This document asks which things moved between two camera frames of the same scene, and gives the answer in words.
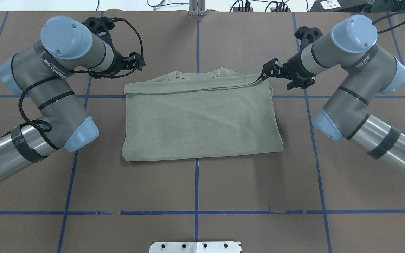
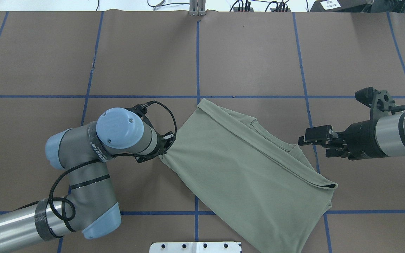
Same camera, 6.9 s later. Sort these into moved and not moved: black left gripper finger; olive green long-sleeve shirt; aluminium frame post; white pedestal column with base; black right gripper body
Moved: olive green long-sleeve shirt; black left gripper finger; black right gripper body
Not moved: white pedestal column with base; aluminium frame post
